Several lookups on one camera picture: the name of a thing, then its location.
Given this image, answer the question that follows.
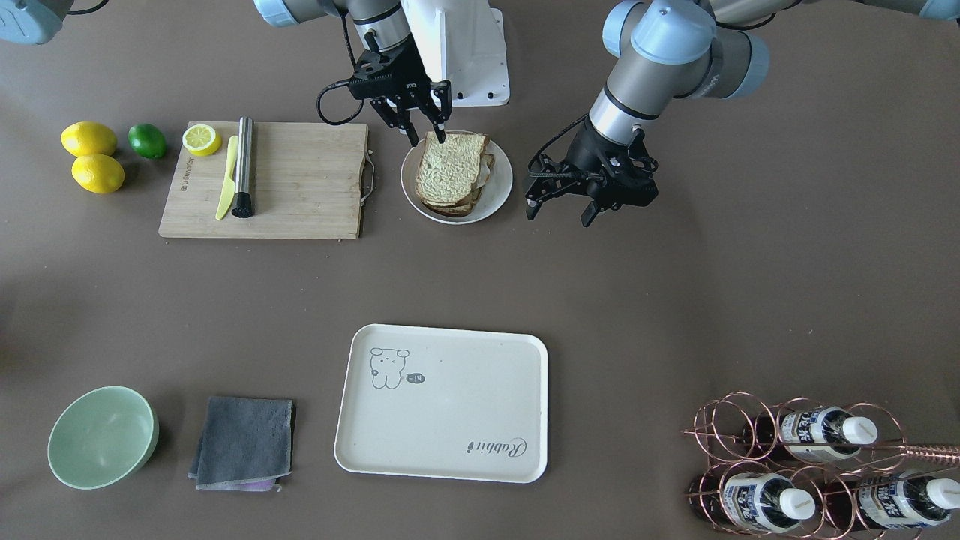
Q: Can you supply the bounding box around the mint green bowl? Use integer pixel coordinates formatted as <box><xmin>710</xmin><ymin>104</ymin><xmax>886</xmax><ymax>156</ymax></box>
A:
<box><xmin>47</xmin><ymin>385</ymin><xmax>159</xmax><ymax>490</ymax></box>

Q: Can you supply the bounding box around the dark drink bottle one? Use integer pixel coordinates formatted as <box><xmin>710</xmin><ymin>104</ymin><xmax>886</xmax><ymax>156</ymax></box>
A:
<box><xmin>736</xmin><ymin>406</ymin><xmax>878</xmax><ymax>464</ymax></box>

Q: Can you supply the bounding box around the green lime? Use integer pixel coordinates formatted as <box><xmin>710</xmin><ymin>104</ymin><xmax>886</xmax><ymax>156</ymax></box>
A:
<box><xmin>127</xmin><ymin>123</ymin><xmax>167</xmax><ymax>160</ymax></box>

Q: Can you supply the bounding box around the half lemon slice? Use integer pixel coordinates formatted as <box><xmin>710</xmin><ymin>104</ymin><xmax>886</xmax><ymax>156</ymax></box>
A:
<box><xmin>181</xmin><ymin>124</ymin><xmax>222</xmax><ymax>157</ymax></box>

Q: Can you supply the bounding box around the yellow plastic knife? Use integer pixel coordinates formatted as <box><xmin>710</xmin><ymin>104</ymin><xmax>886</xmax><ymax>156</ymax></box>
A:
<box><xmin>214</xmin><ymin>134</ymin><xmax>239</xmax><ymax>220</ymax></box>

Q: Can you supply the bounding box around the yellow lemon upper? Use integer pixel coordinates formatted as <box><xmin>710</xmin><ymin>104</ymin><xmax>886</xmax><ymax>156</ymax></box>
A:
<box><xmin>59</xmin><ymin>121</ymin><xmax>118</xmax><ymax>158</ymax></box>

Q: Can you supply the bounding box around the dark drink bottle three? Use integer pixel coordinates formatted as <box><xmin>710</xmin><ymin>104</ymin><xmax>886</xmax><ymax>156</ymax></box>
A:
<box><xmin>823</xmin><ymin>474</ymin><xmax>959</xmax><ymax>531</ymax></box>

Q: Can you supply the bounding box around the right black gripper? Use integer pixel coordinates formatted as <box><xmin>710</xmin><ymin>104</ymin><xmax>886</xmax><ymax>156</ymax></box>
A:
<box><xmin>347</xmin><ymin>34</ymin><xmax>452</xmax><ymax>147</ymax></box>

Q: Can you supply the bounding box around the grey folded cloth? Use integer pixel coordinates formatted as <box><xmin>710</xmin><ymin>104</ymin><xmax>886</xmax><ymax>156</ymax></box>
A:
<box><xmin>187</xmin><ymin>396</ymin><xmax>295</xmax><ymax>492</ymax></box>

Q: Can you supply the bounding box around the yellow lemon lower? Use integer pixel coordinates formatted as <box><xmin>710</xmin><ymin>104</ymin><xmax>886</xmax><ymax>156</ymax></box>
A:
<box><xmin>71</xmin><ymin>154</ymin><xmax>125</xmax><ymax>194</ymax></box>

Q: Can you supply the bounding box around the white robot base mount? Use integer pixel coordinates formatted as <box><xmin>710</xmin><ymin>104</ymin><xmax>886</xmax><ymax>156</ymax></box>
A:
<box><xmin>401</xmin><ymin>1</ymin><xmax>510</xmax><ymax>107</ymax></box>

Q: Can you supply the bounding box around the cream rectangular serving tray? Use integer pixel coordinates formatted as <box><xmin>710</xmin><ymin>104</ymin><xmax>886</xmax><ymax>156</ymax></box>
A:
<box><xmin>334</xmin><ymin>324</ymin><xmax>548</xmax><ymax>483</ymax></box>

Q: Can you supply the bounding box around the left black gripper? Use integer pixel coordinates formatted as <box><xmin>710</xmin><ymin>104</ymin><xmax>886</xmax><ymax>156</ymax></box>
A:
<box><xmin>525</xmin><ymin>118</ymin><xmax>659</xmax><ymax>228</ymax></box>

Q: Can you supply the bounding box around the dark drink bottle two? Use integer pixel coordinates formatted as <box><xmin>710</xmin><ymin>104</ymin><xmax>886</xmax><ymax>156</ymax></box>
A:
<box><xmin>687</xmin><ymin>472</ymin><xmax>817</xmax><ymax>533</ymax></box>

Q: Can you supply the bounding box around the toast sandwich stack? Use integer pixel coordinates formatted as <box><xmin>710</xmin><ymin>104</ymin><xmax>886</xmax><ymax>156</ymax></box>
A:
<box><xmin>415</xmin><ymin>132</ymin><xmax>495</xmax><ymax>218</ymax></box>

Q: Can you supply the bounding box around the copper wire bottle rack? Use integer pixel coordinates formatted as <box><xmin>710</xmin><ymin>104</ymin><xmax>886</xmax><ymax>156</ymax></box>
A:
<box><xmin>685</xmin><ymin>392</ymin><xmax>958</xmax><ymax>539</ymax></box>

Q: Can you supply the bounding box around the wooden cutting board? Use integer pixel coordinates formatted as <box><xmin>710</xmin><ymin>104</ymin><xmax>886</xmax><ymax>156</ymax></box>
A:
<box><xmin>159</xmin><ymin>121</ymin><xmax>369</xmax><ymax>239</ymax></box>

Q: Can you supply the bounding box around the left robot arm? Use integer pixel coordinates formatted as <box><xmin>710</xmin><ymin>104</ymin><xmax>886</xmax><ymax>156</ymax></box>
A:
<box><xmin>524</xmin><ymin>1</ymin><xmax>797</xmax><ymax>227</ymax></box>

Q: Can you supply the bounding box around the yellow lemon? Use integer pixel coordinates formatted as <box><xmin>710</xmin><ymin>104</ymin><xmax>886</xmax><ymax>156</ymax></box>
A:
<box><xmin>59</xmin><ymin>121</ymin><xmax>118</xmax><ymax>158</ymax></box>
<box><xmin>71</xmin><ymin>154</ymin><xmax>125</xmax><ymax>194</ymax></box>

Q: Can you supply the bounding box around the white round plate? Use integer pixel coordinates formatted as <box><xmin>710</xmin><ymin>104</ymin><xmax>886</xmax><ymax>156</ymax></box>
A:
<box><xmin>400</xmin><ymin>132</ymin><xmax>513</xmax><ymax>224</ymax></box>

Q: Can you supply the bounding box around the steel cylindrical muddler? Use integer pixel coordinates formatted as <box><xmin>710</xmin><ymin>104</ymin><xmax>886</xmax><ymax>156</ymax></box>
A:
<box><xmin>231</xmin><ymin>115</ymin><xmax>254</xmax><ymax>218</ymax></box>

